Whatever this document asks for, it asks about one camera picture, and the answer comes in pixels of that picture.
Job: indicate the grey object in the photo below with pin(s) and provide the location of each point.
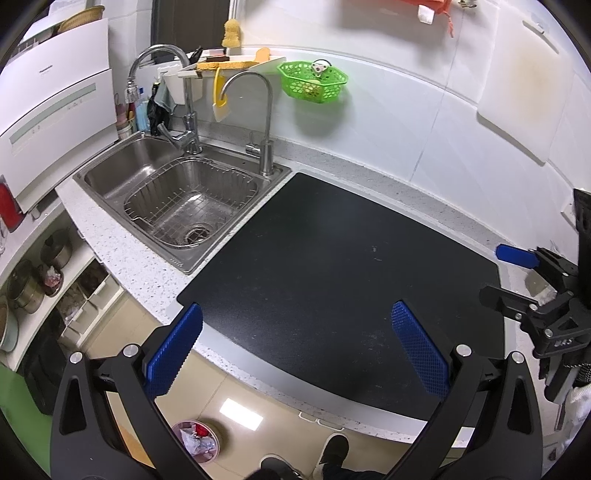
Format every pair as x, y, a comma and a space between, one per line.
540, 286

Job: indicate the blue and white bottle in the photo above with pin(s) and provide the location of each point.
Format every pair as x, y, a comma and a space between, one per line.
142, 110

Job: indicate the steel pot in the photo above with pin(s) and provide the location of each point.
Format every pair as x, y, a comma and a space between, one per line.
25, 293

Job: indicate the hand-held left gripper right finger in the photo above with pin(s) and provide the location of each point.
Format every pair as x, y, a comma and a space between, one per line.
418, 355

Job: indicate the dark lidded pot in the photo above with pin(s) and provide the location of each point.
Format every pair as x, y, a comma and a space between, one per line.
56, 249

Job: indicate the yellow figurine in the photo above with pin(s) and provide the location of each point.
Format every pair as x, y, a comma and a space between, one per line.
232, 34

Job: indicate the woven basket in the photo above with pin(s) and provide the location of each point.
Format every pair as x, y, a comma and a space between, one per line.
83, 19

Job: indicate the light green bowl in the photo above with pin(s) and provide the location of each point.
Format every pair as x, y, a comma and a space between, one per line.
7, 323

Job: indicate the white cutting board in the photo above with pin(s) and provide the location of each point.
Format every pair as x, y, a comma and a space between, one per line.
526, 83

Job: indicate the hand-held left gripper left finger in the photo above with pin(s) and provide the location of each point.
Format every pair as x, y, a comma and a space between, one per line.
175, 350

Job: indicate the small white toy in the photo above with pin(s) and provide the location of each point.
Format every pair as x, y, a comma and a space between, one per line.
319, 68

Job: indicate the green plastic wall basket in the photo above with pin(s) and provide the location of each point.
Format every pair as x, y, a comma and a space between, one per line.
295, 87

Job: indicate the dark cloth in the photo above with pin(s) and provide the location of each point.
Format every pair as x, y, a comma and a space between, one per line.
161, 104

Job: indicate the pink trash bin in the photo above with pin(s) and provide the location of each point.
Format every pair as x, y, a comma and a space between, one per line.
178, 430

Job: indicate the black counter mat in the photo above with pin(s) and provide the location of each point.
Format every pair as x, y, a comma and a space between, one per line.
323, 277

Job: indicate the yellow scraper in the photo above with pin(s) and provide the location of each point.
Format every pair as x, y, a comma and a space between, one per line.
220, 110

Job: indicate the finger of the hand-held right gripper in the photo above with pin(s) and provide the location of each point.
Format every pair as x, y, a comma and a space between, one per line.
503, 300
515, 254

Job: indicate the large chrome faucet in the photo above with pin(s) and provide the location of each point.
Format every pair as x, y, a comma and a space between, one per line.
189, 138

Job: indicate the person's dark shoe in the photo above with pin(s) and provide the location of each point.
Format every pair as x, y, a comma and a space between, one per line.
333, 450
277, 468

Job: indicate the white countertop dishwasher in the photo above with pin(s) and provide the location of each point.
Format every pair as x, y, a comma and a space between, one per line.
55, 120

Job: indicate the white storage shelf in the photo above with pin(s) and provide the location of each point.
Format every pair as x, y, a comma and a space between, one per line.
83, 277

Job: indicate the yellow sponge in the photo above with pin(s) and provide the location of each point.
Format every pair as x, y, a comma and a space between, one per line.
249, 64

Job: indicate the pink bottle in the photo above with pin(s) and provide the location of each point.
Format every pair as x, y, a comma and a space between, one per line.
123, 117

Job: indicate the person's right hand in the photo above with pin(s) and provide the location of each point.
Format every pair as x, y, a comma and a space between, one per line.
584, 373

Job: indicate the stainless steel sink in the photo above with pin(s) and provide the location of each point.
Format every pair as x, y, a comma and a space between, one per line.
115, 170

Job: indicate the slim gooseneck faucet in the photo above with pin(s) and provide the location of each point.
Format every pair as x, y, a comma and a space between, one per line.
265, 157

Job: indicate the red kettle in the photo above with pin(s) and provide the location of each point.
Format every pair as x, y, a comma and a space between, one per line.
10, 207

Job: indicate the orange item on shelf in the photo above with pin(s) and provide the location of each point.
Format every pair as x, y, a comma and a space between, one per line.
262, 55

